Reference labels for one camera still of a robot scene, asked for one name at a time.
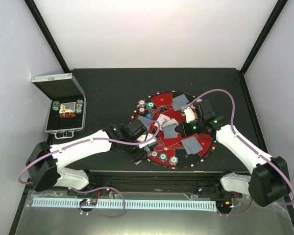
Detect orange chip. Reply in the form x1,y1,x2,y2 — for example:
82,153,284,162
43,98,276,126
151,151,158,158
138,107,146,114

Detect face up ace diamonds card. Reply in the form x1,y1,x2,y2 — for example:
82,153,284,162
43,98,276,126
161,118,179,127

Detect aluminium poker case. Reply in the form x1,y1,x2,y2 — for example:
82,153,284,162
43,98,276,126
31,73,86,140

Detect round red black poker mat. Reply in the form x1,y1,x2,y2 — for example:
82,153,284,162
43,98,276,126
130,91,217,169

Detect green chips in case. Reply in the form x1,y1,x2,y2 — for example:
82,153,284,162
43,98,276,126
52,101,61,111

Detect green chip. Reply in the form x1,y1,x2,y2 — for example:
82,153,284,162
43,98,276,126
159,153,168,162
146,102,154,109

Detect white blue chip seat six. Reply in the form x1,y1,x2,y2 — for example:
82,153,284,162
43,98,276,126
169,156,178,165

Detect blue card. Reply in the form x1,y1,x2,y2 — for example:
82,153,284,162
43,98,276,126
162,124,178,139
172,94,189,103
137,116,152,127
190,138,203,154

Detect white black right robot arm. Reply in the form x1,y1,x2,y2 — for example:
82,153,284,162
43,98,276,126
175,117,294,207

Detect yellow boxed card deck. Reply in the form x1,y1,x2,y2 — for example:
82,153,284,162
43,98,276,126
59,102,76,114

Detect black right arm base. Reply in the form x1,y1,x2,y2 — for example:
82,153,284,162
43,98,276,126
197,181,235,199

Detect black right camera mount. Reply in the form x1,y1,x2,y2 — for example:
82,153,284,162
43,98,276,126
193,100,216,122

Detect red dice in case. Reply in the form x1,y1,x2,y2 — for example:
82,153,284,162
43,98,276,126
59,114,74,118

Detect face up queen hearts card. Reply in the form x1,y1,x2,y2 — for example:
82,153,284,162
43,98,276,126
157,114,171,125

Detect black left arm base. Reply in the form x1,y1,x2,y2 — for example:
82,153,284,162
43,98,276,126
67,183,100,196

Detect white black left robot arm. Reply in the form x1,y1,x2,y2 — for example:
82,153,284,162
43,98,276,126
25,119,160,195

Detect white slotted cable duct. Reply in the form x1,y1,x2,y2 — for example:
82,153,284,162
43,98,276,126
31,198,217,212

